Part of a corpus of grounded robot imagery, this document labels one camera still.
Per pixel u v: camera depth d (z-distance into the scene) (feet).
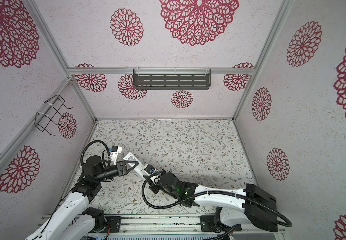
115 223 2.40
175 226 2.45
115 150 2.27
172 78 3.08
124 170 2.18
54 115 2.60
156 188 2.10
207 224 2.52
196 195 1.71
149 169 1.95
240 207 1.40
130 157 2.35
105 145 2.18
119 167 2.13
